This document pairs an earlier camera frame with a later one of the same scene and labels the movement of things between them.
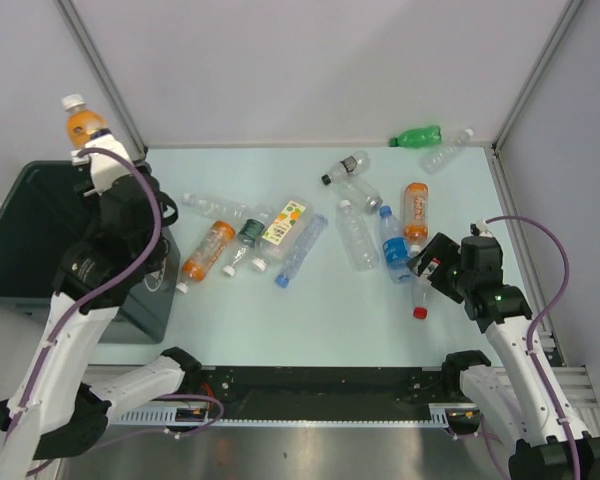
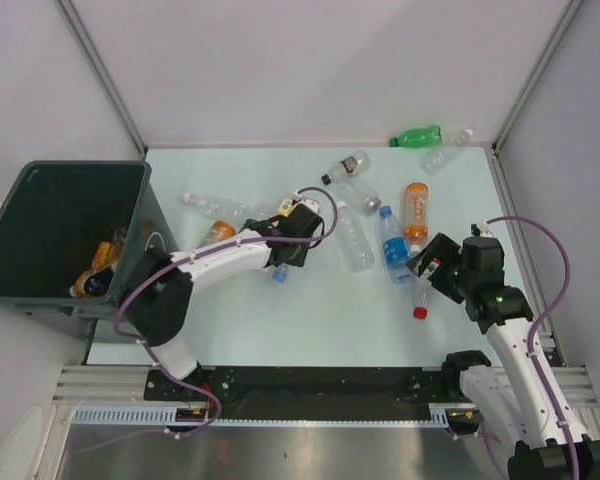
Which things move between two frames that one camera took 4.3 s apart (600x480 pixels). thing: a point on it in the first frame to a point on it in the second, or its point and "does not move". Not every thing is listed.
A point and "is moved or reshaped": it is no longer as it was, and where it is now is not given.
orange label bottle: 416,217 does not move
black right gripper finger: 443,282 does not move
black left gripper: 106,183 to 298,260
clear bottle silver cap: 361,193 does not move
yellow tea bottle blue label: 82,124 is moved or reshaped
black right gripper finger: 440,247 does not move
